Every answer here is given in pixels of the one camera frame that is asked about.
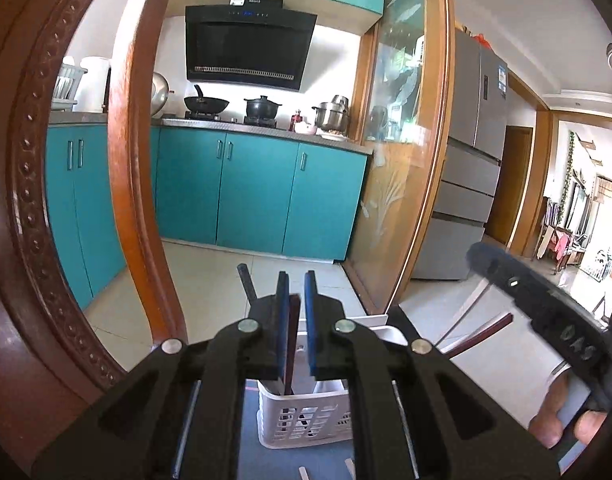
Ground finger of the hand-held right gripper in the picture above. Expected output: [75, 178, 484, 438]
[467, 241, 612, 409]

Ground person's right hand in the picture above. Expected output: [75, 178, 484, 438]
[527, 364, 611, 450]

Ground black range hood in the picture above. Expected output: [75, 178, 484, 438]
[185, 0, 319, 92]

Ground wooden chair back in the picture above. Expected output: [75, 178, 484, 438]
[0, 0, 190, 480]

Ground wood framed glass door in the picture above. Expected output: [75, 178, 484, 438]
[345, 0, 455, 313]

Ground chair with draped clothes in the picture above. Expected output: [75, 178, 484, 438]
[536, 224, 588, 273]

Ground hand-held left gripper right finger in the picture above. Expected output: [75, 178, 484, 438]
[306, 271, 560, 480]

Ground reddish brown chopstick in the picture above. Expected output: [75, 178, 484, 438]
[448, 312, 515, 359]

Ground black wok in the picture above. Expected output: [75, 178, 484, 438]
[183, 84, 231, 114]

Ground white plastic utensil basket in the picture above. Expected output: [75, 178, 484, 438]
[257, 314, 407, 449]

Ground brown wooden door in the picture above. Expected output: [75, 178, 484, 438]
[485, 124, 535, 257]

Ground teal lower cabinets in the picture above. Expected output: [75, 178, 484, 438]
[44, 124, 373, 312]

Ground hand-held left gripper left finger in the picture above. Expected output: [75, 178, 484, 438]
[33, 271, 290, 480]

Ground stainless steel pot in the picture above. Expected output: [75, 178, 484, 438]
[311, 94, 351, 134]

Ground silver refrigerator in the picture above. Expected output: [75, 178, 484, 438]
[410, 27, 510, 282]

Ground white dish rack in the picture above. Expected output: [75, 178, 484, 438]
[52, 56, 89, 112]

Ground black lidded pot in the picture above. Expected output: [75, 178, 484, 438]
[243, 94, 283, 121]

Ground gas stove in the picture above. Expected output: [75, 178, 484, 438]
[162, 110, 279, 129]

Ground silver wok lid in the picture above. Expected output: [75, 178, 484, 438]
[150, 72, 173, 119]

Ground blue plaid cloth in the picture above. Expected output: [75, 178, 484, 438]
[235, 437, 359, 480]

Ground green hanging vine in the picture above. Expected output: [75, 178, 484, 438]
[560, 130, 578, 222]

